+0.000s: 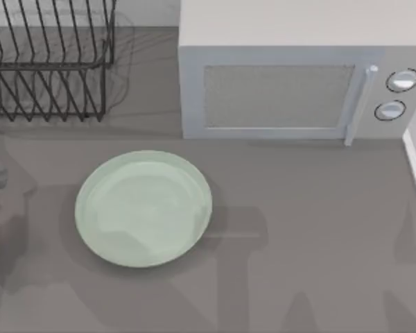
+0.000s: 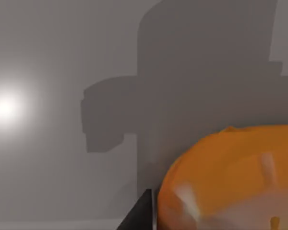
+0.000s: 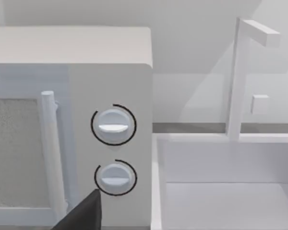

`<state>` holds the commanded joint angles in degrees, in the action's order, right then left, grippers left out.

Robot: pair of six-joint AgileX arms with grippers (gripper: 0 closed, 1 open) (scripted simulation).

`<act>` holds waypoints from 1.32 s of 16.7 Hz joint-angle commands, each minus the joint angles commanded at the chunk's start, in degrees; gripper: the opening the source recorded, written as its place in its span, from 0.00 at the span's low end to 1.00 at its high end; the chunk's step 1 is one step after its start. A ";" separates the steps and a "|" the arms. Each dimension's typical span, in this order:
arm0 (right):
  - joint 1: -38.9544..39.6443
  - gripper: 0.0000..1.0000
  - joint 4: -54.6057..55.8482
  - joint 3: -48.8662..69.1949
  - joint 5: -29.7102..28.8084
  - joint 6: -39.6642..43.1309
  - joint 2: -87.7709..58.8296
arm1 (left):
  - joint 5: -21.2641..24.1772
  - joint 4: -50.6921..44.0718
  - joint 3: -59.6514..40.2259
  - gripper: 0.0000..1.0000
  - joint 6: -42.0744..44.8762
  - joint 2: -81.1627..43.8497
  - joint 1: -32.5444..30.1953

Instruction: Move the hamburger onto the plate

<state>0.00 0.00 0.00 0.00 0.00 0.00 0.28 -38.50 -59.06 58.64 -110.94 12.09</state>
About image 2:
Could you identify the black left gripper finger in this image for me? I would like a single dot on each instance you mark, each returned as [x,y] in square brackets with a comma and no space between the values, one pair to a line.
[142,213]

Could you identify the orange bread loaf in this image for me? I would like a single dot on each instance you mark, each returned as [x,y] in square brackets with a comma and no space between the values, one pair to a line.
[230,182]

